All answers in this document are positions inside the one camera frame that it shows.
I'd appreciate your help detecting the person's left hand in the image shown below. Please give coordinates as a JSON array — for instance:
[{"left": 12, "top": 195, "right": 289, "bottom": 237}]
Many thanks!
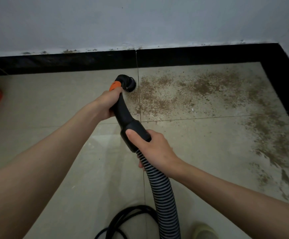
[{"left": 94, "top": 86, "right": 123, "bottom": 121}]

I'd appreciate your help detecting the person's right hand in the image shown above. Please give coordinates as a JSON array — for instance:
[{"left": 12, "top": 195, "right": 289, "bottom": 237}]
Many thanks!
[{"left": 125, "top": 128, "right": 185, "bottom": 183}]

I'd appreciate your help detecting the black ribbed vacuum hose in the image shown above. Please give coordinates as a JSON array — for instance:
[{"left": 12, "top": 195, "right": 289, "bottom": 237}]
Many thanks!
[{"left": 109, "top": 74, "right": 182, "bottom": 239}]

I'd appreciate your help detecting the black power cord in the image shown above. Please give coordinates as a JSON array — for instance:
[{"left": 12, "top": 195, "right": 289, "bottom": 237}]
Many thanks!
[{"left": 93, "top": 205, "right": 160, "bottom": 239}]

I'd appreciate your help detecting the person's left forearm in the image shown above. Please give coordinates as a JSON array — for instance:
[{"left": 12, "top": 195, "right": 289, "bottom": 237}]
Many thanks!
[{"left": 0, "top": 101, "right": 105, "bottom": 239}]

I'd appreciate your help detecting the person's right forearm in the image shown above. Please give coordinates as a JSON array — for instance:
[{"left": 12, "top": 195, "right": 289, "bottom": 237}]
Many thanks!
[{"left": 175, "top": 160, "right": 289, "bottom": 239}]

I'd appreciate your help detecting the person's right shoe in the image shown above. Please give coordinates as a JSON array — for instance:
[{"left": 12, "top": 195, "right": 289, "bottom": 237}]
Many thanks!
[{"left": 192, "top": 222, "right": 219, "bottom": 239}]

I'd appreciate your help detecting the black baseboard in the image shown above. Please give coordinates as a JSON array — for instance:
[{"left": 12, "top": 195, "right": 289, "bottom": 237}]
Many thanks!
[{"left": 0, "top": 42, "right": 289, "bottom": 141}]

